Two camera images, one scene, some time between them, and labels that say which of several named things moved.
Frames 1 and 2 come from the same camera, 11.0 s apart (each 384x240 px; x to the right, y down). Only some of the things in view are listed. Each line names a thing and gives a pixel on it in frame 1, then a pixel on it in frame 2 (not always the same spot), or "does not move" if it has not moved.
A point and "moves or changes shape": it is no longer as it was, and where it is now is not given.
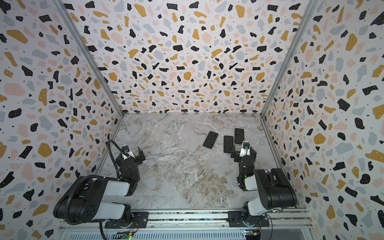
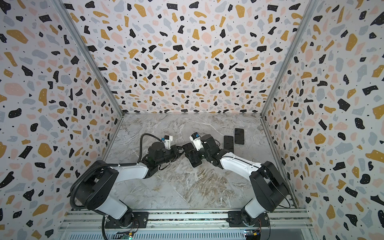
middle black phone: [228, 143] does not move
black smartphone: [210, 139] moves or changes shape
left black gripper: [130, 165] to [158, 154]
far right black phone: [239, 135] does not move
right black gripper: [243, 157] to [197, 154]
